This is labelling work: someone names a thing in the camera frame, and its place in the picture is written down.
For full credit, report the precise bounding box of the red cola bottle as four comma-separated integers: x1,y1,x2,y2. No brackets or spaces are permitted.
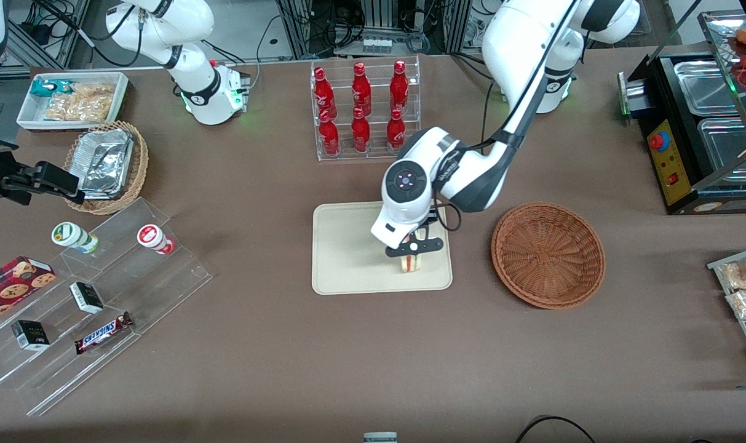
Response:
390,60,409,113
313,66,337,119
319,110,341,156
352,62,372,115
386,108,407,154
351,107,371,153

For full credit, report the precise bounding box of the steel warmer pan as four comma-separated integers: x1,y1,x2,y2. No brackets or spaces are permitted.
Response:
674,60,739,116
697,117,746,185

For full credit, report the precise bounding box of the red cookie box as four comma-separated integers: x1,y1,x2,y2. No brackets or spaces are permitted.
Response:
0,256,57,328

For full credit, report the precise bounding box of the teal snack packet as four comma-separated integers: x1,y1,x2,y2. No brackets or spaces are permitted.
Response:
30,79,75,98

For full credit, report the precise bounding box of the clear acrylic bottle rack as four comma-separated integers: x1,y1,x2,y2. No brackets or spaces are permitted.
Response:
310,55,421,162

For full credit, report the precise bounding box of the black food warmer yellow panel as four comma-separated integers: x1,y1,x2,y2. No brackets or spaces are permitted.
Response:
617,0,746,216

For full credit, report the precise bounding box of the Snickers chocolate bar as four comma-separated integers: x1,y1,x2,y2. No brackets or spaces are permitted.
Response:
74,311,133,355

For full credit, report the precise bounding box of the clear bag of crackers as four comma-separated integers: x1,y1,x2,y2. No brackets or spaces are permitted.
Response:
44,83,115,122

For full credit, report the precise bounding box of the black looped cable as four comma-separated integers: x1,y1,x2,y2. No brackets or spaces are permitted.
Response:
514,416,598,443

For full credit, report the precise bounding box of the white rectangular bin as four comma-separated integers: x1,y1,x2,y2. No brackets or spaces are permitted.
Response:
16,72,129,132

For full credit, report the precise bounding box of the small black box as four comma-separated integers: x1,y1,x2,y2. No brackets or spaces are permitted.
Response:
69,282,104,314
11,320,50,351

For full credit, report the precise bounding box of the green lid drink cup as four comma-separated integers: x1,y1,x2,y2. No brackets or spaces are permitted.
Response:
51,221,100,254

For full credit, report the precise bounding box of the red lid drink cup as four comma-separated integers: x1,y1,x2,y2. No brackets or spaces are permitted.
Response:
137,224,177,255

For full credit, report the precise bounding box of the light tan wicker basket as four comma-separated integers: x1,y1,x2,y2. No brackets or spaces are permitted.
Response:
63,121,149,215

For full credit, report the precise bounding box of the clear acrylic stepped stand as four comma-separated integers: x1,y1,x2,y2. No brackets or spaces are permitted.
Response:
0,197,213,418

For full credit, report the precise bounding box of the aluminium frame rack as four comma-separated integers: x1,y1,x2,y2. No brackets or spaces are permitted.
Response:
274,0,490,59

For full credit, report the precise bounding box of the beige plastic tray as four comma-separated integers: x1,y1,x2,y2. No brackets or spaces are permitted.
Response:
312,199,453,295

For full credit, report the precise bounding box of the grey snack display rack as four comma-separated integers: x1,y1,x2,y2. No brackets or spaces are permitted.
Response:
708,245,746,376

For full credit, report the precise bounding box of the aluminium foil container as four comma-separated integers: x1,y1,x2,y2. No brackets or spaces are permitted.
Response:
76,129,133,199

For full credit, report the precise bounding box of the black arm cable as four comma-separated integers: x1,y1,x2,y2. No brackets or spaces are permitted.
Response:
431,0,585,233

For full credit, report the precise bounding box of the brown wicker basket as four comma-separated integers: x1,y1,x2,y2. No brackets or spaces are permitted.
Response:
491,202,606,309

